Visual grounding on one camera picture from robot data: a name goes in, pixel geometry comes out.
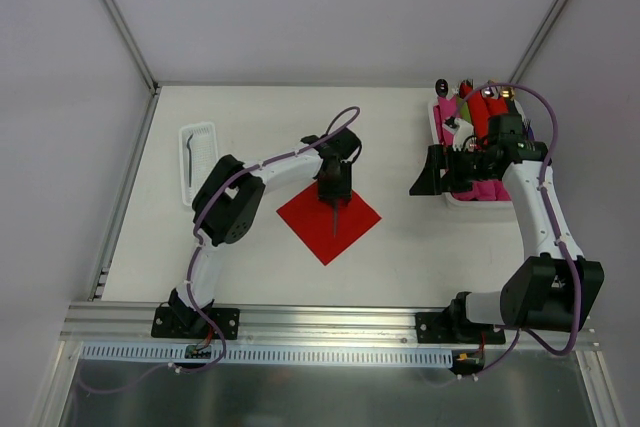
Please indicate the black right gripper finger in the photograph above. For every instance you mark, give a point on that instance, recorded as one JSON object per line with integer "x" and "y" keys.
{"x": 435, "y": 156}
{"x": 429, "y": 181}

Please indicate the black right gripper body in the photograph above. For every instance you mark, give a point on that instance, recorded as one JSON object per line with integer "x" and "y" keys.
{"x": 447, "y": 173}

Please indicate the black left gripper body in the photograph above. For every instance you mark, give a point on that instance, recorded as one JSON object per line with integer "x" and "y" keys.
{"x": 334, "y": 195}

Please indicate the blue plastic spoon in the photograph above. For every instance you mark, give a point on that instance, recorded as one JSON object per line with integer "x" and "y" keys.
{"x": 335, "y": 216}

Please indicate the red paper napkin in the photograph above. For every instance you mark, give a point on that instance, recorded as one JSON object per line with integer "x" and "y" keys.
{"x": 311, "y": 221}

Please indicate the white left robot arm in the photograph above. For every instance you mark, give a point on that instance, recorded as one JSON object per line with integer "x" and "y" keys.
{"x": 225, "y": 208}

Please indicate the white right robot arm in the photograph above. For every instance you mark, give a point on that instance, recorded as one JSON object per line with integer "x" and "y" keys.
{"x": 556, "y": 286}

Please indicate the white utensil tray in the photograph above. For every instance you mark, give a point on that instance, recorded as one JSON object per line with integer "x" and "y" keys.
{"x": 198, "y": 155}

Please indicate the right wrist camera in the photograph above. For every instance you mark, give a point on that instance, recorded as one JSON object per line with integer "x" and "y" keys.
{"x": 455, "y": 131}

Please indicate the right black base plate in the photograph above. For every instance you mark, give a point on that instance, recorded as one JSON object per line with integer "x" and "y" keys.
{"x": 443, "y": 327}

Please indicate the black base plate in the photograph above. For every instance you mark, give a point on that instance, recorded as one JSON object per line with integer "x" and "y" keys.
{"x": 443, "y": 327}
{"x": 167, "y": 324}

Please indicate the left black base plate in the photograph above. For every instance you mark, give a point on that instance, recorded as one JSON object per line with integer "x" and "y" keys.
{"x": 167, "y": 324}

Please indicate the white slotted cable duct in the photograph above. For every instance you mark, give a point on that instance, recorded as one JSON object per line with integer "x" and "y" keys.
{"x": 267, "y": 355}

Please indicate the aluminium mounting rail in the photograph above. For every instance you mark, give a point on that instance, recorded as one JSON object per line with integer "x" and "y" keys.
{"x": 256, "y": 325}

